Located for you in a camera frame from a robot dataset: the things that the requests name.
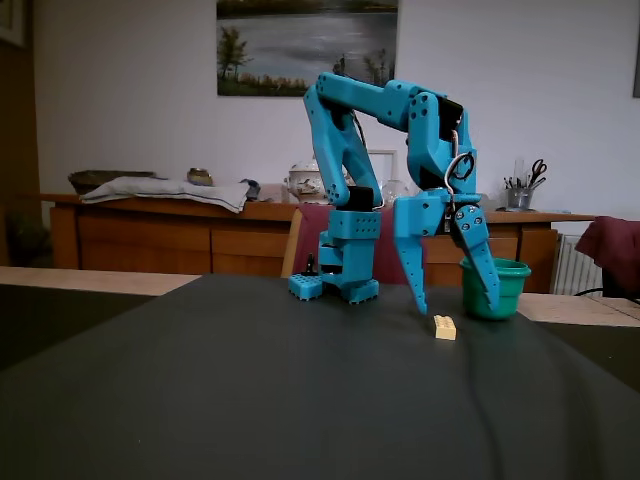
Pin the dark red covered chair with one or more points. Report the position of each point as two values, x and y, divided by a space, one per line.
615 245

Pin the metal pen holder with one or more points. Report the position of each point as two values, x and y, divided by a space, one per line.
520 199

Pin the white porcelain tureen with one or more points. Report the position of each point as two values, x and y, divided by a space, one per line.
302 186

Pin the dark grey table mat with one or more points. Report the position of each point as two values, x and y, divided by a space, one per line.
250 390

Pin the black table clamp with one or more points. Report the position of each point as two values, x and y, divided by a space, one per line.
311 265

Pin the wooden chair frame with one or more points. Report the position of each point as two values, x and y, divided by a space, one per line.
291 250

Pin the small ceramic jar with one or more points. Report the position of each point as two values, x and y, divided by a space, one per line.
200 177

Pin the pale yellow lego brick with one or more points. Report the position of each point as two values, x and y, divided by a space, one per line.
445 328

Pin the round clear glass vase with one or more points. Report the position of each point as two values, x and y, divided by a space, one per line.
392 190

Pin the white radiator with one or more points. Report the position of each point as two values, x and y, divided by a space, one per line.
575 265

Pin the wooden sideboard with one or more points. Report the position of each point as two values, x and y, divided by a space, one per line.
150 240

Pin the green plastic cup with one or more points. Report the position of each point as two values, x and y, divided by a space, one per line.
507 295

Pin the white picture frame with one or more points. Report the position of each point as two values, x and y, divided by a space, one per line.
385 165

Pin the lake landscape painting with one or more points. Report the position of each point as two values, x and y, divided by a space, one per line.
280 45

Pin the folded white cloth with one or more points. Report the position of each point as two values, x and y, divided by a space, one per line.
165 190

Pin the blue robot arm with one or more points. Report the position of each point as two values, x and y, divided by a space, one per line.
350 100

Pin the blue gripper black motor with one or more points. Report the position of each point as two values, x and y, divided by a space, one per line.
421 214

